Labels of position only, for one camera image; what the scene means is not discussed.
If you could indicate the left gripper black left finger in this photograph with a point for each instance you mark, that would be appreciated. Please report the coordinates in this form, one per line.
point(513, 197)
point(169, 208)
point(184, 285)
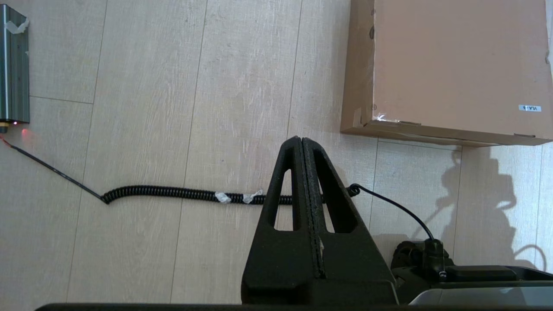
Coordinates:
point(276, 259)

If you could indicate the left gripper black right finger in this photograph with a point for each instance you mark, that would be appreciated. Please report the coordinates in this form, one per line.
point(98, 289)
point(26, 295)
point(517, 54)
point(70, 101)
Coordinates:
point(354, 259)

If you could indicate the brown cardboard shoe box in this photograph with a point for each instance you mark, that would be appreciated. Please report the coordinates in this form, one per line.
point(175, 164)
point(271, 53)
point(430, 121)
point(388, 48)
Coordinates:
point(453, 60)

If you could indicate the grey power inverter box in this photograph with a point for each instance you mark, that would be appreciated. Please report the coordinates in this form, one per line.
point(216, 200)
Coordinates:
point(15, 77)

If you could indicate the black robot wheeled base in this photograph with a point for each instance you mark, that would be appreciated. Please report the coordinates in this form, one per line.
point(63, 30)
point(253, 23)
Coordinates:
point(475, 280)

